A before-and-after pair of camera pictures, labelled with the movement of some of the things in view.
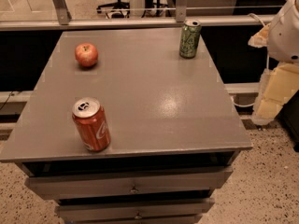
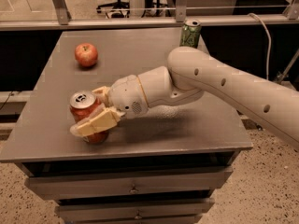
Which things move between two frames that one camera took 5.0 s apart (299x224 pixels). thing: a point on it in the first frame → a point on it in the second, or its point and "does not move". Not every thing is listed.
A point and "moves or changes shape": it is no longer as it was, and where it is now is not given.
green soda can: (190, 40) does not move
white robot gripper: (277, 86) → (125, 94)
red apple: (86, 54) does not move
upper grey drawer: (64, 185) does not move
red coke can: (92, 123) moves or changes shape
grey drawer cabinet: (175, 132) does not move
